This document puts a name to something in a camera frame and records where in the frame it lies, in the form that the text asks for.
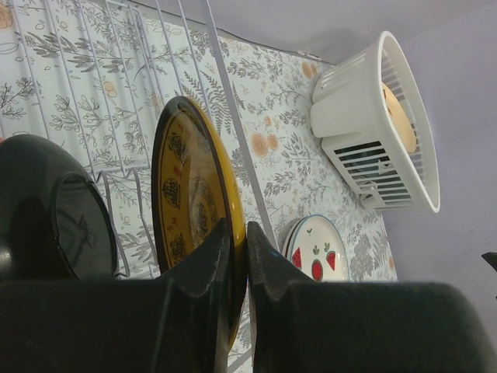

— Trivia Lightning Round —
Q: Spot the white plastic slatted basket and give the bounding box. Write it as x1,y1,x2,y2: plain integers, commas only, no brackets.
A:
311,31,440,213

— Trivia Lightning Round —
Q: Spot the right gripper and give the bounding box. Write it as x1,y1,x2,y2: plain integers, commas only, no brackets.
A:
481,252,497,271

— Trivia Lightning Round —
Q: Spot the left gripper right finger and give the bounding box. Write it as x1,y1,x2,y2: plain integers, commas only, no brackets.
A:
247,222,496,372

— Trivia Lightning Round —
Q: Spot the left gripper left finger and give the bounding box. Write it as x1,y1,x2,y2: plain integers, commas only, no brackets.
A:
1,220,231,372

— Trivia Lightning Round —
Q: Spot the white wire dish rack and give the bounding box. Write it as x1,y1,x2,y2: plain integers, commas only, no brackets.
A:
1,1,270,280

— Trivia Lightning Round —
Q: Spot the black glossy plate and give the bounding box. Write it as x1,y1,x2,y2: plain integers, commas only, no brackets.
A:
1,134,118,282

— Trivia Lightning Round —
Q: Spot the floral table mat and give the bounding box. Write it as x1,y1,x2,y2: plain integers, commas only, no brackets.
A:
0,0,399,373

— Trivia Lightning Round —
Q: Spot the dark teal dish in basket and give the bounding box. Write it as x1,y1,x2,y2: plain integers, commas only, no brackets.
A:
335,141,398,183

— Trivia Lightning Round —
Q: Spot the beige floral round plate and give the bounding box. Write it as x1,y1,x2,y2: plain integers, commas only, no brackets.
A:
382,83,417,154

